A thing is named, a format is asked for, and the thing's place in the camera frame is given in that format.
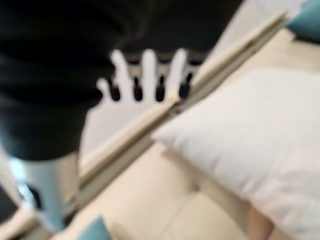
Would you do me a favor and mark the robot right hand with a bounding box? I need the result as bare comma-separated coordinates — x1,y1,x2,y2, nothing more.
0,0,242,232

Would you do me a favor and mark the teal cushion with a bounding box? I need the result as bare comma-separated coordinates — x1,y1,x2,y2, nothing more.
77,216,113,240
284,0,320,41

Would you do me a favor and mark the white cushion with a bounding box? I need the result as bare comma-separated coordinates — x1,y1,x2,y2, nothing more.
151,67,320,240

